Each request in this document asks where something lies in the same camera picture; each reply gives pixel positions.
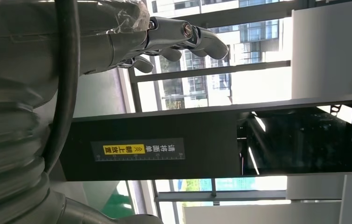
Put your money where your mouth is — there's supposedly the green conveyor belt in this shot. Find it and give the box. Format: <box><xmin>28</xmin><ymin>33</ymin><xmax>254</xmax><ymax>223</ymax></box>
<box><xmin>101</xmin><ymin>181</ymin><xmax>136</xmax><ymax>221</ymax></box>

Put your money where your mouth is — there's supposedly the black inbound scanner machine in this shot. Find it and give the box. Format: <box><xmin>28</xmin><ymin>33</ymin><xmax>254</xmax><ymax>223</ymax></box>
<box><xmin>59</xmin><ymin>92</ymin><xmax>352</xmax><ymax>182</ymax></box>

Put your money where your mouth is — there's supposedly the black yellow scanner label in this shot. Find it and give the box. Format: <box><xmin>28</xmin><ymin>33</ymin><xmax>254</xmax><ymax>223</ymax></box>
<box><xmin>90</xmin><ymin>138</ymin><xmax>186</xmax><ymax>162</ymax></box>

